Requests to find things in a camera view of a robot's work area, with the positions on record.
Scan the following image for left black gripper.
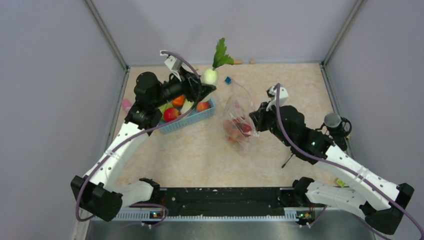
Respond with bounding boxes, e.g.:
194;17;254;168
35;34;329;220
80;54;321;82
153;65;216;108

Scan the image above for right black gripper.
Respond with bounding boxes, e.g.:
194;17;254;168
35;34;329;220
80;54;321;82
250;100;292;147

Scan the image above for orange pumpkin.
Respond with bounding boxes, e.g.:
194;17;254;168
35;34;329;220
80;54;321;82
171;95;186;108

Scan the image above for white radish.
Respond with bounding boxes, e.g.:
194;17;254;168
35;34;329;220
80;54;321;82
200;37;235;86

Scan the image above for clear pink-dotted zip bag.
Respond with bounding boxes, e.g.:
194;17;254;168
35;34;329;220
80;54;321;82
222;81;260;155

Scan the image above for red cherry bunch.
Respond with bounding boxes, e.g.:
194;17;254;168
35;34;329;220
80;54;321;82
223;117;253;144

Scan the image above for red yellow apple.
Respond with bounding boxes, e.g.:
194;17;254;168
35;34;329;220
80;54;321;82
162;107;181;123

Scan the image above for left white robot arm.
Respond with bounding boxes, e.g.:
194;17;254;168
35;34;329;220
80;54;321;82
70;67;219;222

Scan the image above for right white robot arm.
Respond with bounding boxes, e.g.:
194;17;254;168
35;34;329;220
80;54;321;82
249;102;415;235

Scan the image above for green leafy vegetable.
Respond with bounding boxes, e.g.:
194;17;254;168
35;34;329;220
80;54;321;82
180;99;195;115

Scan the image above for red peach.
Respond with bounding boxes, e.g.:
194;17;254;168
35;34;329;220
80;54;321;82
196;101;211;113

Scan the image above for light blue plastic basket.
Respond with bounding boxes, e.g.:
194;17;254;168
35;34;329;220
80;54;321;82
159;97;216;134

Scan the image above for green apple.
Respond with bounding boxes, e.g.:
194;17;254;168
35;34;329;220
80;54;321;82
158;102;174;114

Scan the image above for blue square block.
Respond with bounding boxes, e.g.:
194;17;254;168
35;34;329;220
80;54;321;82
224;76;232;85

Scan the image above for pink cylindrical bottle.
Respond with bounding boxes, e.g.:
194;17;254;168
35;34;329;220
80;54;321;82
121;98;133;114

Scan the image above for black microphone on stand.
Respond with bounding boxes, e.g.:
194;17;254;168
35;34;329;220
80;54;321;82
281;112;353;169

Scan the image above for small green block front right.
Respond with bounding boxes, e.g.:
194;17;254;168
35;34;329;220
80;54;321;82
335;178;346;188

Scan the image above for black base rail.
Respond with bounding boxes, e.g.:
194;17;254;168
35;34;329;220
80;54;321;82
129;186;314;226

